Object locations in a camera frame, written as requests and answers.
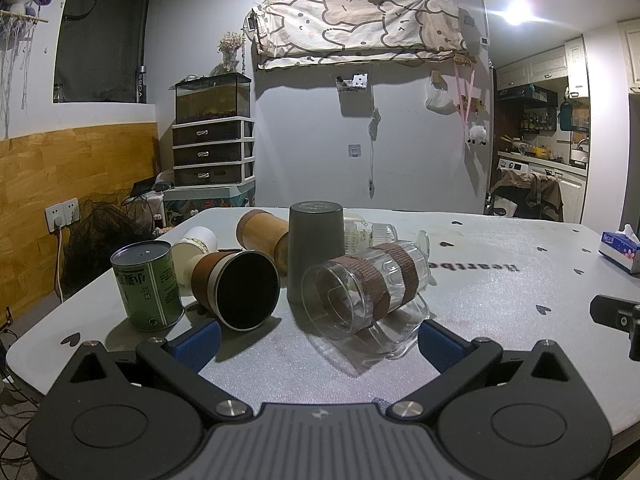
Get clear mug with brown bands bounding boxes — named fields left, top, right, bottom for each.
left=300, top=230, right=431, bottom=366

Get brown cup black interior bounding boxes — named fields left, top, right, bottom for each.
left=190, top=250, right=281, bottom=332

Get white paper cup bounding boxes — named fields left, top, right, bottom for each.
left=171, top=226, right=218, bottom=288

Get dark grey tumbler cup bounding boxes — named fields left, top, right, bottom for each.
left=288, top=200, right=345, bottom=306

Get blue tissue box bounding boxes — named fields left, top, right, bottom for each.
left=599, top=224, right=640, bottom=275

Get green tin can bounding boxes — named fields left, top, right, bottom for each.
left=111, top=240, right=184, bottom=333

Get chair draped with brown clothes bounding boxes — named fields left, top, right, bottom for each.
left=489, top=169, right=564, bottom=222

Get teal side table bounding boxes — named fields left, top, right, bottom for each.
left=163, top=182, right=255, bottom=226

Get white plush toy hanging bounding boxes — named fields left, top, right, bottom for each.
left=466, top=125, right=488, bottom=145

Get clear stemmed glass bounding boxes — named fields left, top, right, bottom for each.
left=344, top=214, right=398, bottom=255

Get white drawer unit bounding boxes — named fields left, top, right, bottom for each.
left=171, top=116, right=256, bottom=188

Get glass fish tank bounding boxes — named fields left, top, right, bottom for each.
left=175, top=73, right=252, bottom=124

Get dried flower vase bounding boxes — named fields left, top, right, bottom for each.
left=218, top=32, right=244, bottom=73

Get white wall power socket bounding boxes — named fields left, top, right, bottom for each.
left=44, top=197, right=80, bottom=233

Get patterned cloth wall cover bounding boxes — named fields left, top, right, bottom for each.
left=243, top=0, right=468, bottom=70

